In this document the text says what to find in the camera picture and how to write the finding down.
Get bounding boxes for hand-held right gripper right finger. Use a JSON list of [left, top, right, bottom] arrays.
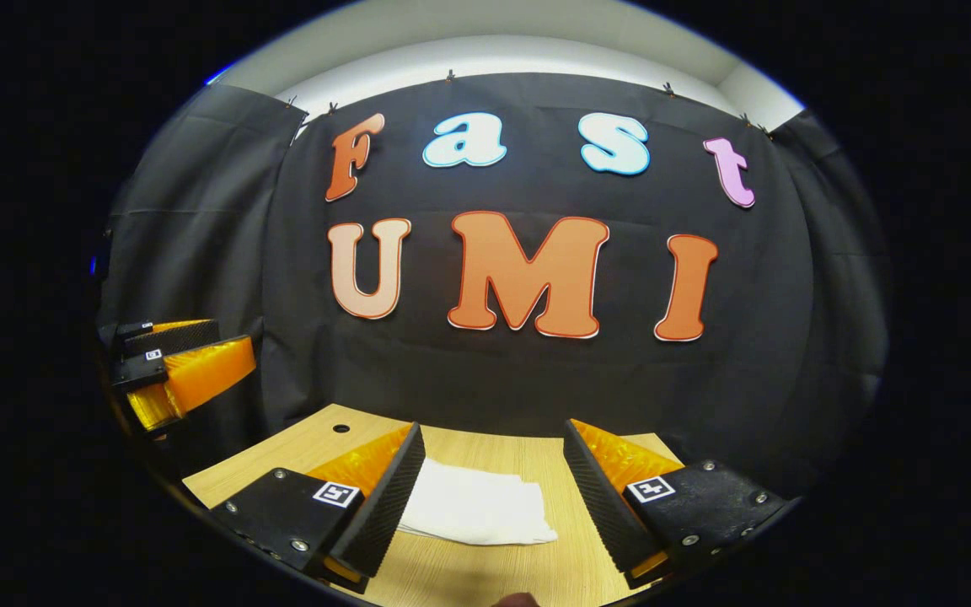
[[562, 418, 791, 592]]

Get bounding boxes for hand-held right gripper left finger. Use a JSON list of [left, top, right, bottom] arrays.
[[209, 422, 426, 596]]

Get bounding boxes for white jeans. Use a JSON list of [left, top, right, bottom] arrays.
[[397, 458, 559, 545]]

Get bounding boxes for black backdrop cloth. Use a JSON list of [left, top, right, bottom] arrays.
[[98, 72, 889, 498]]

